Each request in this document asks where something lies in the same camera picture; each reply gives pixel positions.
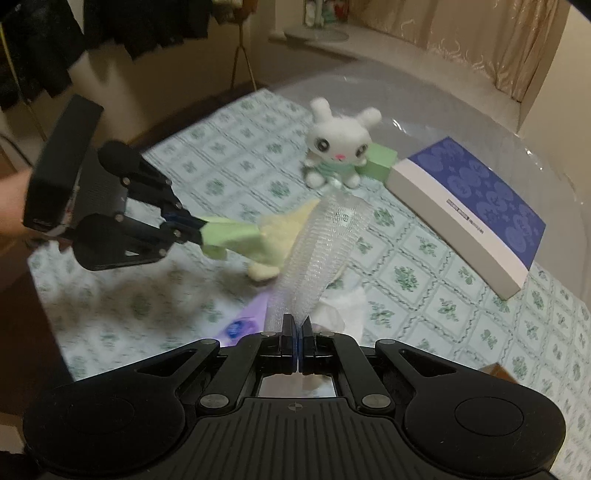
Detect blue and white flat box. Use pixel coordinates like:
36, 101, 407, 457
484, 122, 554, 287
385, 136, 547, 300

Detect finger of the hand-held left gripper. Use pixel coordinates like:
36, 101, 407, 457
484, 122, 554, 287
117, 218, 205, 267
126, 159, 205, 230

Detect purple tissue pack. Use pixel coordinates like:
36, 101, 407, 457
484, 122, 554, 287
217, 277, 368, 350

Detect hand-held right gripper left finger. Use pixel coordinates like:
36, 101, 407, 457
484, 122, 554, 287
131, 314, 300, 412

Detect light green cloth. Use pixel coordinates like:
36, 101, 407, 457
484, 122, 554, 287
199, 217, 262, 260

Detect dark hanging clothes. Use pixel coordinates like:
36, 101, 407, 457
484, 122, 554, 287
0, 0, 246, 112

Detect beige curtain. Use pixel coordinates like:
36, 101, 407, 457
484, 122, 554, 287
355, 0, 562, 105

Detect white rabbit plush toy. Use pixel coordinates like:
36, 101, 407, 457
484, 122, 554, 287
302, 96, 382, 189

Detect bookshelf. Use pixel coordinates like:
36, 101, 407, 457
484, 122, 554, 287
302, 0, 352, 29

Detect metal clothes rack leg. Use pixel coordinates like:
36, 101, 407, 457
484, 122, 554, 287
228, 25, 260, 94

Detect person's left forearm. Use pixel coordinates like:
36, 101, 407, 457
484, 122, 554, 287
0, 173, 34, 237

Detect green cardboard box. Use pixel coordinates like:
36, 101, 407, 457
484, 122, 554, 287
358, 142, 400, 185

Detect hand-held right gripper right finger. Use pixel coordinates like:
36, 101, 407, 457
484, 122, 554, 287
299, 318, 465, 412

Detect yellow fleece cloth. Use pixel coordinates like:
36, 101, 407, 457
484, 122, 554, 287
247, 199, 352, 284

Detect brown cardboard box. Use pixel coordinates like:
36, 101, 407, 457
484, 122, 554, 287
480, 364, 520, 385

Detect clear plastic bag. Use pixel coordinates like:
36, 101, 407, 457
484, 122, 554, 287
263, 191, 373, 334

